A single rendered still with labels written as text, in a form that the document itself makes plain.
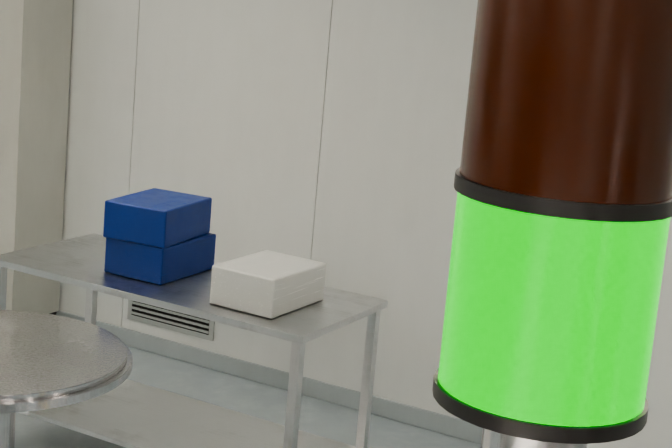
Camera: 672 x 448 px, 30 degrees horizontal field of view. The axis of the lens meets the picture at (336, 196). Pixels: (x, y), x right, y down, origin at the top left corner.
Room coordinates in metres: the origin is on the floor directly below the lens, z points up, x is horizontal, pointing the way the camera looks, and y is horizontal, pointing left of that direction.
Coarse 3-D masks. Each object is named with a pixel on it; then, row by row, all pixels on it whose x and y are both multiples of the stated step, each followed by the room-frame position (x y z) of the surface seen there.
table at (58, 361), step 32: (0, 320) 4.29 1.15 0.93; (32, 320) 4.33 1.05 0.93; (64, 320) 4.36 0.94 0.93; (0, 352) 3.95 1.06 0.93; (32, 352) 3.98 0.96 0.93; (64, 352) 4.01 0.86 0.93; (96, 352) 4.04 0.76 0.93; (128, 352) 4.12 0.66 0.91; (0, 384) 3.65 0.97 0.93; (32, 384) 3.68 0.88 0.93; (64, 384) 3.70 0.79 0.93; (96, 384) 3.78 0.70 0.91; (0, 416) 3.92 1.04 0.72
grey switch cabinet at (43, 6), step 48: (0, 0) 6.91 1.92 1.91; (48, 0) 7.00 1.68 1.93; (0, 48) 6.91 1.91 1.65; (48, 48) 7.02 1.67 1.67; (0, 96) 6.90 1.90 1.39; (48, 96) 7.03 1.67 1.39; (0, 144) 6.89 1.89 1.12; (48, 144) 7.05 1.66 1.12; (0, 192) 6.89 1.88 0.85; (48, 192) 7.06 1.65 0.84; (0, 240) 6.88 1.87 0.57; (48, 240) 7.08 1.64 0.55; (48, 288) 7.09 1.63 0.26
